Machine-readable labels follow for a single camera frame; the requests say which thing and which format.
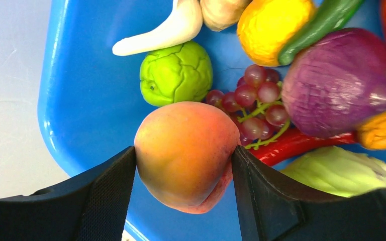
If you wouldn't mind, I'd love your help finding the toy white radish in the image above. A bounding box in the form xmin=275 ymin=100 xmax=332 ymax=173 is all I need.
xmin=112 ymin=0 xmax=203 ymax=56

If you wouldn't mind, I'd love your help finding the toy peach bottom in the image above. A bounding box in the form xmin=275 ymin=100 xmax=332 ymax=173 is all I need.
xmin=134 ymin=101 xmax=240 ymax=214

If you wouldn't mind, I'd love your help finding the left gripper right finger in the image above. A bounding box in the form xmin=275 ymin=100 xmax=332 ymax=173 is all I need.
xmin=232 ymin=146 xmax=386 ymax=240

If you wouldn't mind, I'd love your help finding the toy garlic bulb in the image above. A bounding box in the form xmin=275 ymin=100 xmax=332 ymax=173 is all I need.
xmin=199 ymin=0 xmax=252 ymax=32

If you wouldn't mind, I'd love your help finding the toy green crinkled lime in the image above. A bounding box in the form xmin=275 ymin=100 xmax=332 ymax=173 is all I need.
xmin=139 ymin=41 xmax=213 ymax=107

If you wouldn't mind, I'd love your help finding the toy red grapes bunch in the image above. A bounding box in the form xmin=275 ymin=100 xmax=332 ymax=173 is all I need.
xmin=204 ymin=64 xmax=291 ymax=150

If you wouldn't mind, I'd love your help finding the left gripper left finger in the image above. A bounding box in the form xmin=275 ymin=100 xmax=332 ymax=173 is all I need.
xmin=0 ymin=147 xmax=136 ymax=240

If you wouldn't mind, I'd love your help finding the toy red chili pepper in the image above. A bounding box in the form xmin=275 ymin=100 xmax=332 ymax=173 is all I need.
xmin=249 ymin=128 xmax=357 ymax=166

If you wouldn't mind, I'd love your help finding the toy green chili pepper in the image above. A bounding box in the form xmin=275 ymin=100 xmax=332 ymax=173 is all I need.
xmin=277 ymin=0 xmax=363 ymax=66

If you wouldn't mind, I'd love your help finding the toy green cabbage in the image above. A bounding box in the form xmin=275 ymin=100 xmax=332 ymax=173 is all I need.
xmin=281 ymin=146 xmax=386 ymax=197

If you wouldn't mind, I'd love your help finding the toy yellow lemon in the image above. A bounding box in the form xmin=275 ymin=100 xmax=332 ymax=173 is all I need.
xmin=237 ymin=0 xmax=316 ymax=67

